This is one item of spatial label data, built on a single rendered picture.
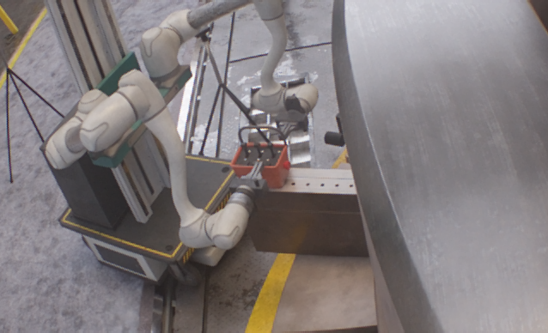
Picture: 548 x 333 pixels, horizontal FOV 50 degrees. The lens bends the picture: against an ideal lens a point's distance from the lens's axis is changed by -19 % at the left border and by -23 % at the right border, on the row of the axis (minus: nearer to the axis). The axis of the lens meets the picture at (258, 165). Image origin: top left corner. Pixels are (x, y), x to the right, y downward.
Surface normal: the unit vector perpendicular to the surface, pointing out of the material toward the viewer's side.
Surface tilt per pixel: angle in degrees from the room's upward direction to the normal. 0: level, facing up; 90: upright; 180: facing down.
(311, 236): 90
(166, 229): 0
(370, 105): 0
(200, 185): 0
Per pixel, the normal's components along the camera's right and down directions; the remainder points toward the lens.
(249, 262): -0.26, -0.74
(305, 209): -0.33, 0.67
